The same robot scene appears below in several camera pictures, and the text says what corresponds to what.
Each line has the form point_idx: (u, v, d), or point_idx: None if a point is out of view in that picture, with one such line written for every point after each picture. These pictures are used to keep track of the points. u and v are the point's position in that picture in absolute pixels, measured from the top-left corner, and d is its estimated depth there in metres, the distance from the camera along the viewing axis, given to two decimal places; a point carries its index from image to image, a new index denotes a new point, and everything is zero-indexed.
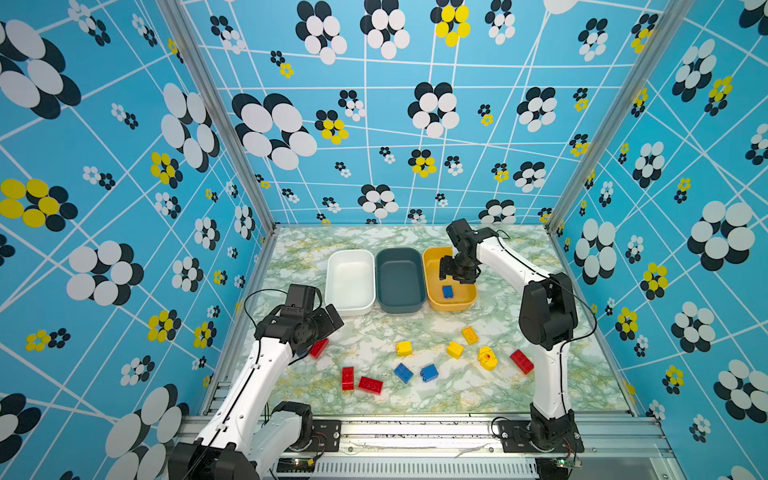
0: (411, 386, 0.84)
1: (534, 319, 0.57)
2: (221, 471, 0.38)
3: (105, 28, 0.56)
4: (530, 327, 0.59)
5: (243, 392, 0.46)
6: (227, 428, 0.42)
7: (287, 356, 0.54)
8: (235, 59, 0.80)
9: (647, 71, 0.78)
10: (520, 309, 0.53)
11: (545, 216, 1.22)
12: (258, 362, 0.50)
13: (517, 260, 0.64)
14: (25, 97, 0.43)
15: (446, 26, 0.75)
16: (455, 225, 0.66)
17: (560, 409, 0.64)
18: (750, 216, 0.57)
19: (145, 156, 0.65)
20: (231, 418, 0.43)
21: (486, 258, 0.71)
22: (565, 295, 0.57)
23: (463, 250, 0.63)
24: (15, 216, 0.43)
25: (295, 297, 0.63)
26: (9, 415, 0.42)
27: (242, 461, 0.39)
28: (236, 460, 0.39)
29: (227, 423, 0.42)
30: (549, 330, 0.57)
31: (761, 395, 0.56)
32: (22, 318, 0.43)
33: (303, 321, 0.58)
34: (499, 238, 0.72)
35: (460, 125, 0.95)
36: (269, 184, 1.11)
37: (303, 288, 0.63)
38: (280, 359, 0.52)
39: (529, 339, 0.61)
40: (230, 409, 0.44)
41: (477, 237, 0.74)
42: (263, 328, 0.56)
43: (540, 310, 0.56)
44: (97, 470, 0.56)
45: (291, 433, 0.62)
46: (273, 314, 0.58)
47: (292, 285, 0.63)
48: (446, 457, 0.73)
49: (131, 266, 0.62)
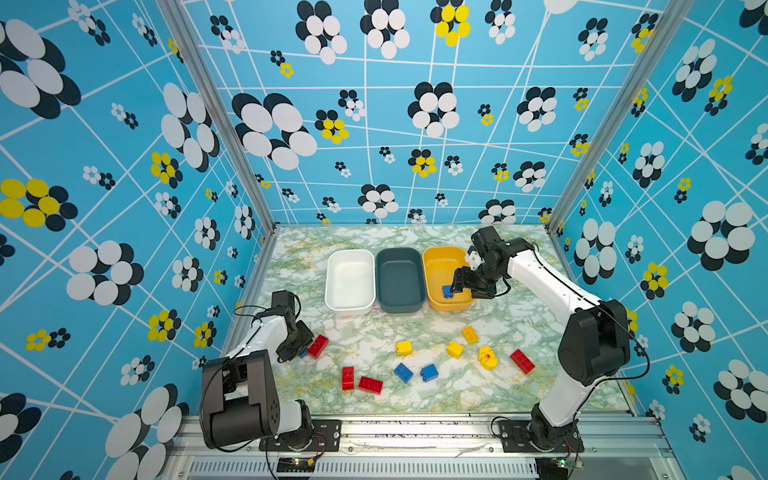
0: (411, 386, 0.84)
1: (578, 353, 0.49)
2: (253, 367, 0.45)
3: (105, 28, 0.56)
4: (572, 361, 0.51)
5: (256, 335, 0.56)
6: (248, 347, 0.51)
7: (283, 329, 0.64)
8: (235, 59, 0.80)
9: (647, 71, 0.78)
10: (563, 341, 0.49)
11: (545, 216, 1.22)
12: (262, 321, 0.63)
13: (563, 284, 0.55)
14: (24, 97, 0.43)
15: (446, 26, 0.75)
16: (484, 234, 0.74)
17: (566, 418, 0.61)
18: (751, 215, 0.57)
19: (145, 156, 0.65)
20: (249, 345, 0.51)
21: (519, 272, 0.62)
22: (618, 329, 0.48)
23: (493, 261, 0.67)
24: (15, 216, 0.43)
25: (278, 298, 0.75)
26: (9, 415, 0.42)
27: (267, 357, 0.47)
28: (262, 358, 0.46)
29: (247, 345, 0.52)
30: (596, 365, 0.49)
31: (760, 395, 0.56)
32: (23, 317, 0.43)
33: (290, 312, 0.69)
34: (536, 253, 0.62)
35: (460, 125, 0.95)
36: (269, 184, 1.11)
37: (286, 291, 0.77)
38: (278, 326, 0.62)
39: (572, 374, 0.52)
40: (248, 340, 0.54)
41: (510, 250, 0.65)
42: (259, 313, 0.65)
43: (588, 344, 0.47)
44: (96, 470, 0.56)
45: (291, 420, 0.62)
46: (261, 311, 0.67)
47: (276, 291, 0.75)
48: (446, 457, 0.73)
49: (131, 265, 0.62)
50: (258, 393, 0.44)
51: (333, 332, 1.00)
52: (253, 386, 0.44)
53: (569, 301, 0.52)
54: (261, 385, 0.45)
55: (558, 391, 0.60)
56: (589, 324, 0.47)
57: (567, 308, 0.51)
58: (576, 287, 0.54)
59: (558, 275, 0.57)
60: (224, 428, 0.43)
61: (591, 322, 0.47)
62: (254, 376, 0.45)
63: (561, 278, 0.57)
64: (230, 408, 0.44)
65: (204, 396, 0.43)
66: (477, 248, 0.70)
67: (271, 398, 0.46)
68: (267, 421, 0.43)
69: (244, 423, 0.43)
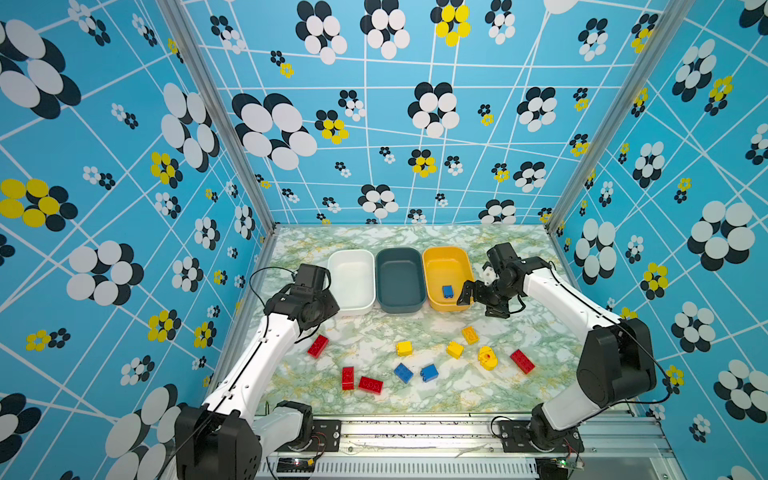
0: (411, 386, 0.84)
1: (598, 374, 0.46)
2: (224, 436, 0.38)
3: (105, 28, 0.56)
4: (593, 383, 0.48)
5: (250, 366, 0.46)
6: (234, 393, 0.43)
7: (294, 333, 0.54)
8: (235, 59, 0.80)
9: (647, 71, 0.78)
10: (583, 361, 0.49)
11: (545, 216, 1.22)
12: (266, 337, 0.51)
13: (580, 301, 0.54)
14: (25, 97, 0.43)
15: (446, 26, 0.75)
16: (500, 250, 0.74)
17: (565, 423, 0.61)
18: (751, 215, 0.57)
19: (145, 156, 0.65)
20: (238, 387, 0.44)
21: (535, 289, 0.61)
22: (641, 351, 0.46)
23: (508, 278, 0.67)
24: (15, 216, 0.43)
25: (304, 277, 0.63)
26: (9, 415, 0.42)
27: (244, 428, 0.40)
28: (237, 430, 0.39)
29: (232, 391, 0.43)
30: (619, 388, 0.46)
31: (760, 395, 0.56)
32: (24, 318, 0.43)
33: (312, 300, 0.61)
34: (552, 271, 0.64)
35: (460, 126, 0.95)
36: (269, 184, 1.11)
37: (313, 269, 0.63)
38: (286, 336, 0.52)
39: (592, 397, 0.49)
40: (235, 380, 0.44)
41: (526, 268, 0.64)
42: (272, 305, 0.56)
43: (610, 364, 0.45)
44: (96, 471, 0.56)
45: (291, 428, 0.62)
46: (282, 292, 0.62)
47: (302, 265, 0.63)
48: (446, 457, 0.73)
49: (131, 265, 0.62)
50: (226, 466, 0.39)
51: (333, 332, 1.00)
52: (222, 457, 0.39)
53: (587, 318, 0.50)
54: (233, 455, 0.39)
55: (566, 401, 0.59)
56: (610, 342, 0.45)
57: (585, 326, 0.49)
58: (593, 304, 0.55)
59: (575, 293, 0.56)
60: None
61: (612, 340, 0.45)
62: (224, 448, 0.39)
63: (578, 295, 0.55)
64: (202, 462, 0.41)
65: (176, 448, 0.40)
66: (492, 264, 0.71)
67: (248, 461, 0.42)
68: None
69: None
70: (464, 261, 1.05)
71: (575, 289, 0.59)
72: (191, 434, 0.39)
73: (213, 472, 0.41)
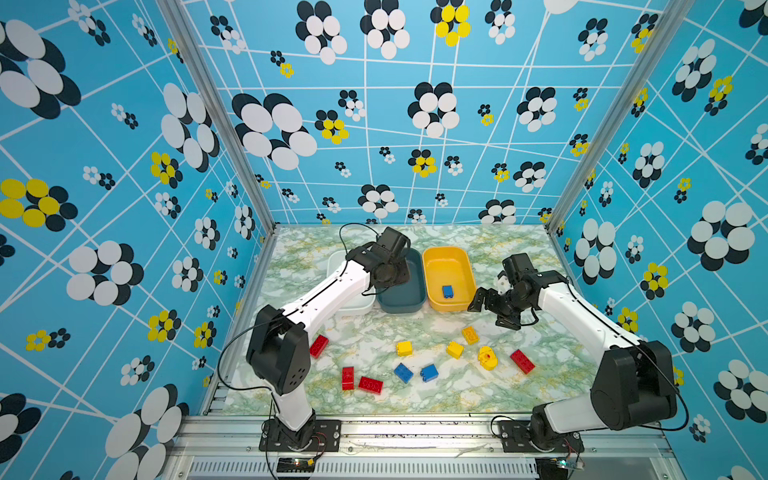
0: (411, 386, 0.84)
1: (612, 396, 0.45)
2: (289, 340, 0.45)
3: (105, 28, 0.56)
4: (607, 405, 0.46)
5: (323, 293, 0.53)
6: (304, 310, 0.50)
7: (363, 284, 0.59)
8: (235, 59, 0.80)
9: (647, 71, 0.78)
10: (599, 379, 0.47)
11: (545, 216, 1.22)
12: (342, 276, 0.57)
13: (597, 319, 0.52)
14: (24, 97, 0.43)
15: (446, 26, 0.75)
16: (516, 261, 0.72)
17: (563, 426, 0.62)
18: (750, 215, 0.57)
19: (145, 156, 0.65)
20: (308, 307, 0.50)
21: (550, 303, 0.60)
22: (662, 377, 0.44)
23: (522, 291, 0.66)
24: (15, 216, 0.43)
25: (386, 239, 0.67)
26: (9, 415, 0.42)
27: (304, 342, 0.46)
28: (299, 339, 0.45)
29: (303, 308, 0.50)
30: (635, 413, 0.44)
31: (760, 395, 0.56)
32: (24, 318, 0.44)
33: (387, 262, 0.64)
34: (570, 287, 0.60)
35: (460, 126, 0.95)
36: (269, 184, 1.11)
37: (396, 234, 0.66)
38: (357, 283, 0.57)
39: (604, 417, 0.47)
40: (309, 301, 0.51)
41: (542, 281, 0.63)
42: (354, 253, 0.62)
43: (627, 387, 0.43)
44: (96, 471, 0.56)
45: (301, 411, 0.63)
46: (365, 246, 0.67)
47: (388, 228, 0.67)
48: (446, 457, 0.73)
49: (131, 265, 0.62)
50: (282, 365, 0.47)
51: (333, 332, 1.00)
52: (282, 358, 0.46)
53: (604, 337, 0.48)
54: (289, 359, 0.46)
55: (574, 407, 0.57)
56: (627, 364, 0.43)
57: (602, 346, 0.47)
58: (612, 323, 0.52)
59: (592, 310, 0.54)
60: (255, 366, 0.50)
61: (630, 362, 0.43)
62: (285, 350, 0.46)
63: (595, 313, 0.53)
64: (266, 353, 0.49)
65: (251, 333, 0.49)
66: (508, 275, 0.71)
67: (297, 370, 0.48)
68: (284, 386, 0.47)
69: (269, 374, 0.48)
70: (464, 261, 1.05)
71: (593, 306, 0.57)
72: (265, 328, 0.47)
73: (270, 366, 0.48)
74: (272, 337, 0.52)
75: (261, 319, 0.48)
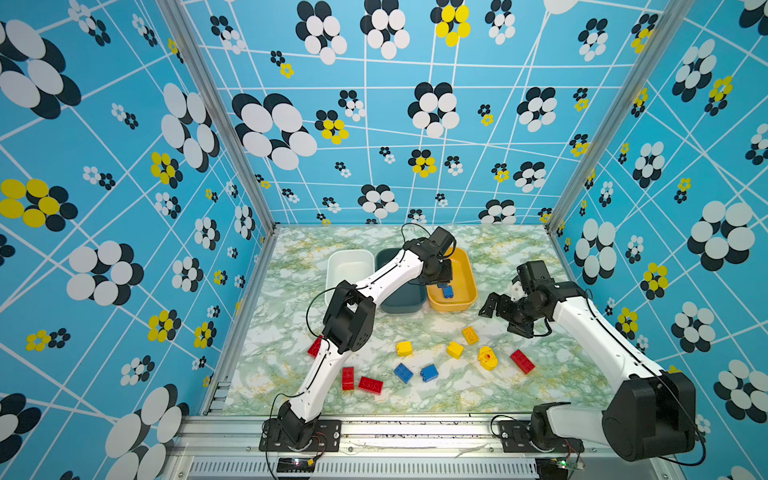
0: (411, 386, 0.84)
1: (626, 426, 0.43)
2: (362, 310, 0.57)
3: (105, 28, 0.56)
4: (619, 435, 0.44)
5: (387, 274, 0.65)
6: (372, 287, 0.61)
7: (416, 273, 0.70)
8: (235, 59, 0.80)
9: (647, 71, 0.78)
10: (612, 408, 0.45)
11: (545, 216, 1.22)
12: (401, 262, 0.68)
13: (618, 344, 0.48)
14: (24, 97, 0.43)
15: (446, 26, 0.75)
16: (532, 269, 0.69)
17: (565, 431, 0.61)
18: (750, 215, 0.57)
19: (145, 156, 0.65)
20: (375, 285, 0.62)
21: (566, 318, 0.57)
22: (681, 410, 0.41)
23: (537, 301, 0.62)
24: (15, 216, 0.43)
25: (438, 236, 0.78)
26: (9, 415, 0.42)
27: (371, 313, 0.57)
28: (368, 310, 0.57)
29: (371, 285, 0.62)
30: (649, 446, 0.42)
31: (760, 395, 0.56)
32: (24, 317, 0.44)
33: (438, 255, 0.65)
34: (590, 303, 0.57)
35: (460, 125, 0.95)
36: (269, 184, 1.11)
37: (446, 232, 0.77)
38: (413, 270, 0.68)
39: (616, 445, 0.45)
40: (376, 279, 0.63)
41: (559, 294, 0.59)
42: (410, 243, 0.73)
43: (643, 419, 0.41)
44: (96, 471, 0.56)
45: (315, 405, 0.66)
46: (418, 238, 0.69)
47: (440, 226, 0.78)
48: (446, 457, 0.73)
49: (131, 265, 0.62)
50: (352, 330, 0.59)
51: None
52: (354, 324, 0.59)
53: (623, 365, 0.45)
54: (360, 326, 0.58)
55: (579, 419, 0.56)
56: (645, 396, 0.41)
57: (619, 372, 0.45)
58: (633, 350, 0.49)
59: (613, 333, 0.51)
60: (329, 327, 0.62)
61: (648, 393, 0.41)
62: (358, 317, 0.58)
63: (616, 337, 0.50)
64: (341, 317, 0.62)
65: (331, 298, 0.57)
66: (523, 284, 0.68)
67: (363, 336, 0.60)
68: (351, 345, 0.60)
69: (338, 333, 0.61)
70: (465, 261, 1.04)
71: (613, 326, 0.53)
72: (342, 297, 0.60)
73: (341, 329, 0.61)
74: (345, 306, 0.65)
75: (339, 289, 0.60)
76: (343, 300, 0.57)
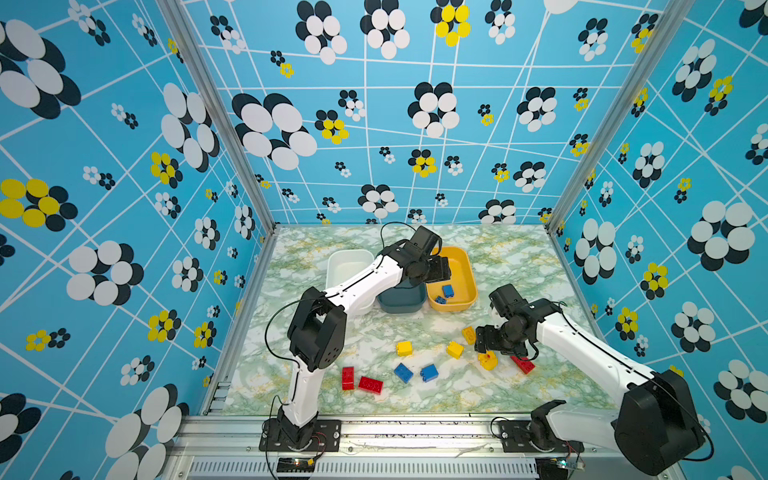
0: (411, 386, 0.84)
1: (640, 438, 0.42)
2: (330, 320, 0.50)
3: (105, 28, 0.56)
4: (638, 449, 0.43)
5: (361, 281, 0.58)
6: (343, 295, 0.55)
7: (395, 279, 0.63)
8: (235, 59, 0.80)
9: (647, 71, 0.78)
10: (622, 421, 0.44)
11: (545, 216, 1.22)
12: (377, 269, 0.61)
13: (606, 354, 0.49)
14: (25, 97, 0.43)
15: (446, 26, 0.75)
16: (503, 293, 0.70)
17: (563, 431, 0.62)
18: (751, 215, 0.57)
19: (145, 156, 0.65)
20: (347, 293, 0.55)
21: (551, 338, 0.57)
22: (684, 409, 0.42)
23: (518, 325, 0.62)
24: (15, 216, 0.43)
25: (418, 238, 0.71)
26: (9, 415, 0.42)
27: (342, 323, 0.50)
28: (339, 318, 0.50)
29: (343, 292, 0.55)
30: (669, 455, 0.41)
31: (760, 395, 0.56)
32: (24, 318, 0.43)
33: (419, 260, 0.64)
34: (566, 317, 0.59)
35: (460, 125, 0.95)
36: (269, 184, 1.11)
37: (428, 233, 0.69)
38: (390, 277, 0.62)
39: (638, 460, 0.43)
40: (349, 287, 0.56)
41: (537, 314, 0.60)
42: (388, 251, 0.66)
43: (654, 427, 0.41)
44: (96, 471, 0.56)
45: (308, 408, 0.64)
46: (399, 243, 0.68)
47: (420, 227, 0.70)
48: (447, 457, 0.73)
49: (131, 265, 0.62)
50: (320, 341, 0.51)
51: None
52: (321, 336, 0.51)
53: (618, 375, 0.46)
54: (328, 338, 0.50)
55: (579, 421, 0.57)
56: (650, 404, 0.41)
57: (617, 384, 0.45)
58: (621, 357, 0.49)
59: (596, 343, 0.52)
60: (294, 342, 0.55)
61: (652, 401, 0.41)
62: (324, 329, 0.51)
63: (601, 347, 0.51)
64: (306, 329, 0.55)
65: (298, 307, 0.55)
66: (498, 309, 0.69)
67: (332, 349, 0.53)
68: (317, 360, 0.52)
69: (305, 347, 0.53)
70: (465, 261, 1.04)
71: (593, 337, 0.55)
72: (309, 305, 0.52)
73: (308, 342, 0.53)
74: (312, 318, 0.57)
75: (306, 296, 0.53)
76: (308, 309, 0.52)
